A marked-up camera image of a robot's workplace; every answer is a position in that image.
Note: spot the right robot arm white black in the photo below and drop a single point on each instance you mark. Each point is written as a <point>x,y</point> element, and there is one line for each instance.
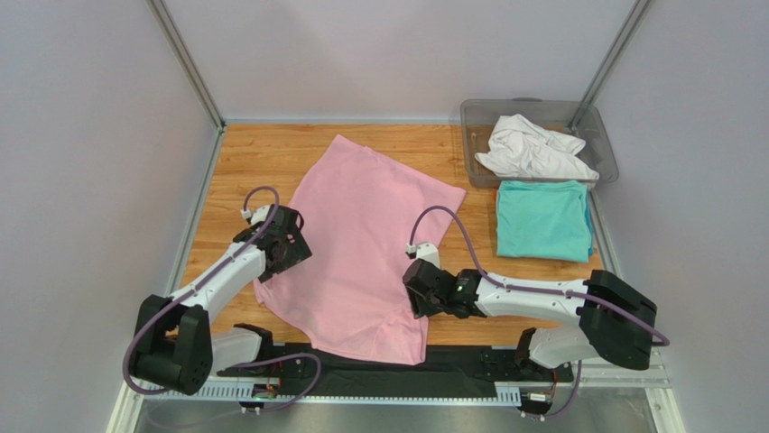
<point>601,316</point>

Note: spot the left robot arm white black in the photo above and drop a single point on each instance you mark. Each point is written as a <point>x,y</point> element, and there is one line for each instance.
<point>174,348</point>

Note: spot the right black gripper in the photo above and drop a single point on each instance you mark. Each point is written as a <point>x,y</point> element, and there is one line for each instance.
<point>417,294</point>

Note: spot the clear plastic bin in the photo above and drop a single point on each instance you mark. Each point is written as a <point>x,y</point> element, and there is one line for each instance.
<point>479,116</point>

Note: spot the left aluminium corner post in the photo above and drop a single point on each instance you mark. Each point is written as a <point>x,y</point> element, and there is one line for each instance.
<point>172,33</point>

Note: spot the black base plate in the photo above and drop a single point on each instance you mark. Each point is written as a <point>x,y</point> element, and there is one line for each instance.
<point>299,370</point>
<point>502,366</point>

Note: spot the folded teal t shirt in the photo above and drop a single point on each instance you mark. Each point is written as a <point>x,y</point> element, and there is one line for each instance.
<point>545,220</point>

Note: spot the right aluminium corner post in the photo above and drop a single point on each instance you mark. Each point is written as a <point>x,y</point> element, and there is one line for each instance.
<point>616,50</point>

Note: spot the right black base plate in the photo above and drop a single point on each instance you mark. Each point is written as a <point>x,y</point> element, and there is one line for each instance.
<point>502,366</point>

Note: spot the crumpled white t shirt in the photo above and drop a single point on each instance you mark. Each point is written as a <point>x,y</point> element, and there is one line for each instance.
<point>521,149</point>

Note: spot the pink t shirt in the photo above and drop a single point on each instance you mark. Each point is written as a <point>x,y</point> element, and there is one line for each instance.
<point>359,209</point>

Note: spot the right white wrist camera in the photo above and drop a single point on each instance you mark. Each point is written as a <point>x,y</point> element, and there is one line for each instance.
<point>425,251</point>

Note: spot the aluminium corner post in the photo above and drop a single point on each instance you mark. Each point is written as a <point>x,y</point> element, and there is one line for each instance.
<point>616,50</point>
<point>172,33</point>

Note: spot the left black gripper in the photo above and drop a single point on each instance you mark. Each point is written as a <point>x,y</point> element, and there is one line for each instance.
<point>298,251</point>

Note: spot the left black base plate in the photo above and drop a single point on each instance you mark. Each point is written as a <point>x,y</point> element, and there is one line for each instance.
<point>299,370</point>

